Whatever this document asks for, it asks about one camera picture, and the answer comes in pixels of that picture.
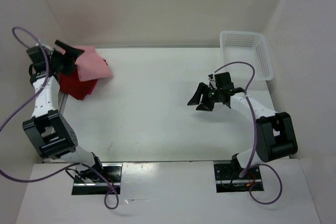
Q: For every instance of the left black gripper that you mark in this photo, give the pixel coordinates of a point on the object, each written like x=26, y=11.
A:
x=71, y=56

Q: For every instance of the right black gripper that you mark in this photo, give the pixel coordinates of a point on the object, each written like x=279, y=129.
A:
x=203, y=88

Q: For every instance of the dark red t shirt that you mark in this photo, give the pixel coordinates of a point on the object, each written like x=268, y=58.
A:
x=76, y=85

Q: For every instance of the light pink t shirt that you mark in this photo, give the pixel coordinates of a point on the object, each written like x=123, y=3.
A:
x=90, y=53

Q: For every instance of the magenta t shirt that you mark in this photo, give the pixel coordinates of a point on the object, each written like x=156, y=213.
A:
x=91, y=84

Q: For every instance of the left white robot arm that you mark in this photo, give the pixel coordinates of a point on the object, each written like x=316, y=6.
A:
x=47, y=129

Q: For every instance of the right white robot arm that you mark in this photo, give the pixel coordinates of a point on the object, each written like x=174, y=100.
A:
x=274, y=135

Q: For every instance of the white plastic basket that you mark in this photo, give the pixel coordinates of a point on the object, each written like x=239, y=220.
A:
x=249, y=47

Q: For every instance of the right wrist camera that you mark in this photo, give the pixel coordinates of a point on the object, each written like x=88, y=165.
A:
x=212, y=82

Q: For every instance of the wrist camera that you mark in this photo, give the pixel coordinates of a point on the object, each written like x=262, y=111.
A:
x=212, y=82
x=48, y=48

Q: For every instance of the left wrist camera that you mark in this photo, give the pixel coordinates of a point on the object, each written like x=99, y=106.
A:
x=48, y=48

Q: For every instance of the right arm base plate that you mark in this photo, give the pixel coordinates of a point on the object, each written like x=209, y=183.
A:
x=228, y=182

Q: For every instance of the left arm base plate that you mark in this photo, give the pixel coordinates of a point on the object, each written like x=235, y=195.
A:
x=111, y=172

